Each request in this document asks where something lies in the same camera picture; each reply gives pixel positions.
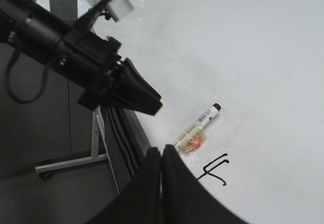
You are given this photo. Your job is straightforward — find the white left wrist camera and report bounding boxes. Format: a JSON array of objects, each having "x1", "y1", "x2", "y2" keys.
[{"x1": 105, "y1": 0, "x2": 134, "y2": 22}]

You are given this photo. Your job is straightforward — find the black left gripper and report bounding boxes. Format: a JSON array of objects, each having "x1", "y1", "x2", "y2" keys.
[{"x1": 60, "y1": 29, "x2": 163, "y2": 115}]

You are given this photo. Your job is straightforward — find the white whiteboard with metal frame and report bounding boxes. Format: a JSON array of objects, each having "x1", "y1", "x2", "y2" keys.
[{"x1": 94, "y1": 0, "x2": 323, "y2": 223}]

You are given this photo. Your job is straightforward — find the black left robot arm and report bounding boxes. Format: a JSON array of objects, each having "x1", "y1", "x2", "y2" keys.
[{"x1": 1, "y1": 0, "x2": 162, "y2": 115}]

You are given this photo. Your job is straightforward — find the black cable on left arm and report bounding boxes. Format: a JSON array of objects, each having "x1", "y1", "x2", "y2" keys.
[{"x1": 4, "y1": 39, "x2": 50, "y2": 105}]

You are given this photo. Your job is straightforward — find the white black-tipped whiteboard marker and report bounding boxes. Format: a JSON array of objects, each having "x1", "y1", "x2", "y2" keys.
[{"x1": 173, "y1": 103, "x2": 221, "y2": 155}]

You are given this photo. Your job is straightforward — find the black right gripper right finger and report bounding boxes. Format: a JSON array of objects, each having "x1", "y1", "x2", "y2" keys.
[{"x1": 161, "y1": 145, "x2": 246, "y2": 224}]

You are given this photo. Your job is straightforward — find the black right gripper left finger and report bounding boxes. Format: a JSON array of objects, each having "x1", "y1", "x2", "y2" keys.
[{"x1": 90, "y1": 147, "x2": 162, "y2": 223}]

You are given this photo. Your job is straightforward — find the grey whiteboard stand leg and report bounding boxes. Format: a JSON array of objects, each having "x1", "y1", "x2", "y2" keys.
[{"x1": 35, "y1": 107, "x2": 120, "y2": 193}]

